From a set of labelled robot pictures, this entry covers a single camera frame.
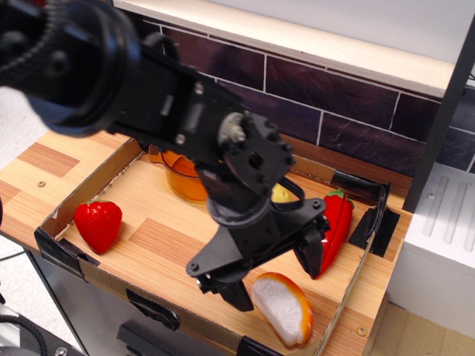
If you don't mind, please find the red toy strawberry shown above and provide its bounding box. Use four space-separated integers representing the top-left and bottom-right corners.
73 200 122 254

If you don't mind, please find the yellow toy potato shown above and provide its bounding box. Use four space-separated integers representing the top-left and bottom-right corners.
271 183 293 204

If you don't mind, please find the light wooden shelf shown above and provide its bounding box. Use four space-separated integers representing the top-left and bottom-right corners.
113 0 455 98

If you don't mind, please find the cardboard fence with black tape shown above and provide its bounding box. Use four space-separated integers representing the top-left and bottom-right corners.
35 135 401 355

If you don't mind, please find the white ribbed cabinet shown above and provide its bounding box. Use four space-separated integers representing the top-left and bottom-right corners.
388 163 474 337

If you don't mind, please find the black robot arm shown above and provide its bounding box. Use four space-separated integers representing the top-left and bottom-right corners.
1 1 329 312

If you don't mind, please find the orange transparent plastic pot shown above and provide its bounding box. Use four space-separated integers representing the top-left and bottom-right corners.
148 145 207 202

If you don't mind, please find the red toy chili pepper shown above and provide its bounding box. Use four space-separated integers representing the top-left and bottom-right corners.
316 188 354 279

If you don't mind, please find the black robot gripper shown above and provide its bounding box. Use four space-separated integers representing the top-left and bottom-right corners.
185 196 331 312

